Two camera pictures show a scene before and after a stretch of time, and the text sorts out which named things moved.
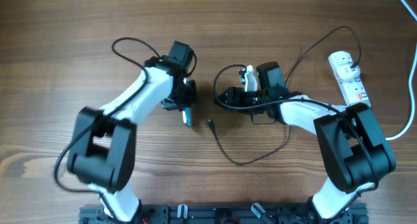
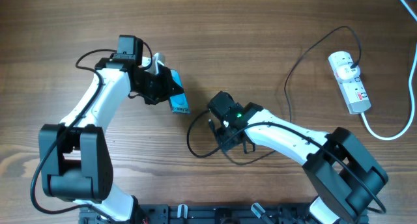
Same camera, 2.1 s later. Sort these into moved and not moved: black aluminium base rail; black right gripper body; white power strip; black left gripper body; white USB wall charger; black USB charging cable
Moved: black left gripper body; black right gripper body
Not moved: white power strip; white USB wall charger; black USB charging cable; black aluminium base rail
